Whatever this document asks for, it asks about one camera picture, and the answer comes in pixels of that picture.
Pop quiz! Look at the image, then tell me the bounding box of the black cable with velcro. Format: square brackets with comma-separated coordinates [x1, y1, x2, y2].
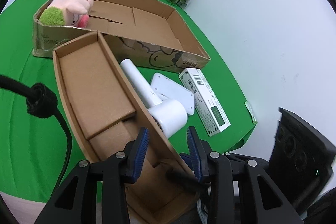
[0, 74, 73, 188]

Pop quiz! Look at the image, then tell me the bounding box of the white hair dryer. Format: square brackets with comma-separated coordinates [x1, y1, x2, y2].
[120, 59, 187, 138]

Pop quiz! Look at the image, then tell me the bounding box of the teal pink plush toy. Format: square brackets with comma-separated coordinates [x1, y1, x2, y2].
[39, 0, 96, 28]

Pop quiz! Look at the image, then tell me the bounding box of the small cardboard box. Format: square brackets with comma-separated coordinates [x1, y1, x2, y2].
[52, 32, 198, 223]

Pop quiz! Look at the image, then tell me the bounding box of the white device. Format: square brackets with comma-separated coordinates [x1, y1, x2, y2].
[150, 73, 195, 116]

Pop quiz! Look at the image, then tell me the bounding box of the white green medicine box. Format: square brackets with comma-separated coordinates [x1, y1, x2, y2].
[179, 68, 231, 136]

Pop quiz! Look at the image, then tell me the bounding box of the large cardboard tray box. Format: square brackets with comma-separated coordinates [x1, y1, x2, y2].
[33, 0, 211, 72]

